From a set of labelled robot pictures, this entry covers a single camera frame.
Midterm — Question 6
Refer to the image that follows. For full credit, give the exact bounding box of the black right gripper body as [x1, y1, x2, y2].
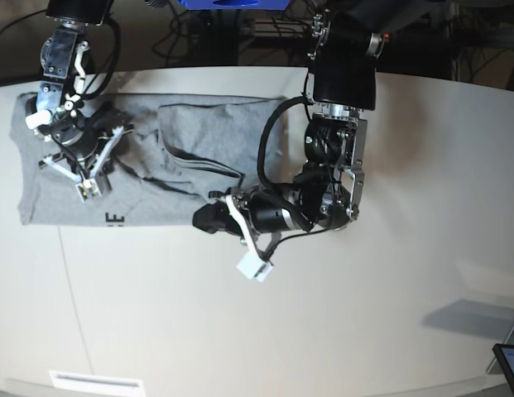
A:
[49, 109, 132, 154]

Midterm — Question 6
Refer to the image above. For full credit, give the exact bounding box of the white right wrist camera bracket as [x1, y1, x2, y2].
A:
[38, 124, 134, 202]

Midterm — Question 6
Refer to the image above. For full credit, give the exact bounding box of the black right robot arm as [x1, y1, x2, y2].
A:
[25, 1, 133, 200]

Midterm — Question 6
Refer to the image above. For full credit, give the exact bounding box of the tablet with dark frame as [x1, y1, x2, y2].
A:
[492, 343, 514, 395]

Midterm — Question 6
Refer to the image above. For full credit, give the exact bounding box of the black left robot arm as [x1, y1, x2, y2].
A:
[192, 1, 408, 240]

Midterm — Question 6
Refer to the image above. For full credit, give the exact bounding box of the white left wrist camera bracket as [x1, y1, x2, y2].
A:
[224, 194, 281, 282]

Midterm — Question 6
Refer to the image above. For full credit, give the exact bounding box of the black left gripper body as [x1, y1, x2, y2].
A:
[231, 185, 315, 234]

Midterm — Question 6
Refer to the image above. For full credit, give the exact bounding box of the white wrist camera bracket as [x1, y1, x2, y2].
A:
[38, 124, 134, 202]
[224, 194, 281, 282]

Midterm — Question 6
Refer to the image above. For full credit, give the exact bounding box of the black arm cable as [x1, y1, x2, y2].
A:
[76, 18, 122, 103]
[256, 95, 315, 189]

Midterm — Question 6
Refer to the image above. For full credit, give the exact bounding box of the grey T-shirt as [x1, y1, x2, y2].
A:
[10, 94, 279, 227]

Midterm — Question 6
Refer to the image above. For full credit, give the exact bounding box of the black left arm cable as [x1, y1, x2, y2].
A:
[256, 95, 315, 189]

